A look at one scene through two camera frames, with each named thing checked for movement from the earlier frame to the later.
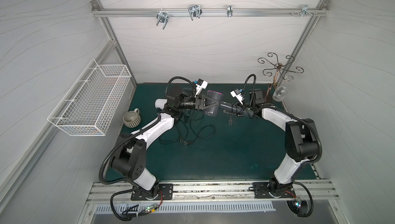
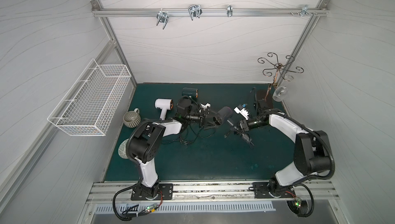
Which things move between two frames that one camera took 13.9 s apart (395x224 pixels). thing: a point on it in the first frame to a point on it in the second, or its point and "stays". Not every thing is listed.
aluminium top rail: (209, 12) stays
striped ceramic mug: (131, 119) stays
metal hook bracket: (162, 17) stays
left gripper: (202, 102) to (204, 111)
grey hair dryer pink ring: (213, 111) to (225, 113)
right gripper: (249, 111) to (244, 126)
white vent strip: (151, 208) stays
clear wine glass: (279, 93) stays
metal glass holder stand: (277, 68) stays
